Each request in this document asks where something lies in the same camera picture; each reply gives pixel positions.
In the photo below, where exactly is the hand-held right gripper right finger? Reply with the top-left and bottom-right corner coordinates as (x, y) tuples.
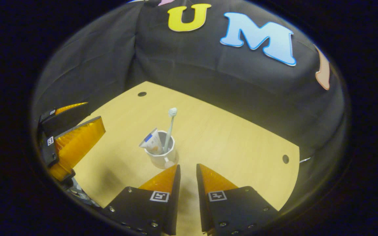
(196, 163), (279, 236)

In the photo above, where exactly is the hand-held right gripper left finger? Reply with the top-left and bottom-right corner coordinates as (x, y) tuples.
(102, 165), (181, 236)

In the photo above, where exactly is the white cup with wooden handle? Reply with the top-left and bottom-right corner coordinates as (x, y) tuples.
(144, 130), (179, 169)

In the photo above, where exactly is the white toothpaste tube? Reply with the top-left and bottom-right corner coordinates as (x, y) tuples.
(139, 128), (164, 155)

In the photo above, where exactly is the pale blue toothbrush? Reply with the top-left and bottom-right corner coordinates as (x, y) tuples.
(163, 108), (178, 154)

